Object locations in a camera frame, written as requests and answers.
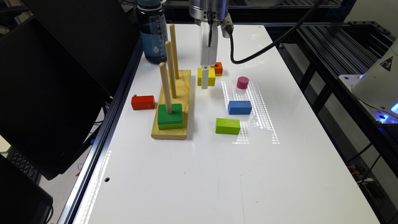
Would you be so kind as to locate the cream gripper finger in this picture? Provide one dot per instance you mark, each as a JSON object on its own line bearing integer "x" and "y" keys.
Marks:
{"x": 204, "y": 78}

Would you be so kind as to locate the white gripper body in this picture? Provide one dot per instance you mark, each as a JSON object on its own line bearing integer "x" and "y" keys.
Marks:
{"x": 209, "y": 40}

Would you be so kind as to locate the yellow square block with hole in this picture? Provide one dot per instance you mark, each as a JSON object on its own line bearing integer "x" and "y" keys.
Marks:
{"x": 211, "y": 77}

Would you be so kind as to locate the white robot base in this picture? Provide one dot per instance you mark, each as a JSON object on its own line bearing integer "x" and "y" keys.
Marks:
{"x": 376, "y": 89}

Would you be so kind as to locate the orange square block with hole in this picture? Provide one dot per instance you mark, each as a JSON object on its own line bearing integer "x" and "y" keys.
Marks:
{"x": 218, "y": 68}

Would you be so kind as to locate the pink cylinder block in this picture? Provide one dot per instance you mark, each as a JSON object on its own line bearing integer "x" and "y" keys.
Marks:
{"x": 242, "y": 82}

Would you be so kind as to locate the blue rectangular block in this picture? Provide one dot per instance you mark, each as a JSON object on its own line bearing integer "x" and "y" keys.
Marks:
{"x": 239, "y": 107}

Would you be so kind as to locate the dark green square block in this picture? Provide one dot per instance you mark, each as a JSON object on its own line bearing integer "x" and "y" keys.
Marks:
{"x": 174, "y": 118}

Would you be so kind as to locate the light green rectangular block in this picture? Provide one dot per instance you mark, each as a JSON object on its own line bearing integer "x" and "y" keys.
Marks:
{"x": 227, "y": 126}

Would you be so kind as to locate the red rectangular block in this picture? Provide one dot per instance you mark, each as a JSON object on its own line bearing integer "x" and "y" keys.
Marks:
{"x": 143, "y": 102}

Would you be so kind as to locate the wooden peg base board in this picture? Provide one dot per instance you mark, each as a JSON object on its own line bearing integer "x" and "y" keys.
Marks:
{"x": 183, "y": 96}

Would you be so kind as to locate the middle wooden peg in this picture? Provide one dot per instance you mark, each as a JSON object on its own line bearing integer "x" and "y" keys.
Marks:
{"x": 170, "y": 62}

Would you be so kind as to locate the wooden peg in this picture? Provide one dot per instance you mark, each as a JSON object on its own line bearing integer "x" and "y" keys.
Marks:
{"x": 170, "y": 62}
{"x": 174, "y": 50}
{"x": 165, "y": 85}

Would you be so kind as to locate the front wooden peg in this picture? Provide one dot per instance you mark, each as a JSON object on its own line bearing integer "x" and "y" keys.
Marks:
{"x": 165, "y": 85}

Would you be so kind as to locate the rear wooden peg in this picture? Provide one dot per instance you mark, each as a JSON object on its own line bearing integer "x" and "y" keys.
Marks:
{"x": 174, "y": 50}

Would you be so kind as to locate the blue water bottle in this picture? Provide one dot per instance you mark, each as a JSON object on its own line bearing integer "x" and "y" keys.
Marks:
{"x": 153, "y": 28}

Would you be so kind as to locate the black monitor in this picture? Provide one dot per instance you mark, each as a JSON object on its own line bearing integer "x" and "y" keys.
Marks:
{"x": 57, "y": 70}

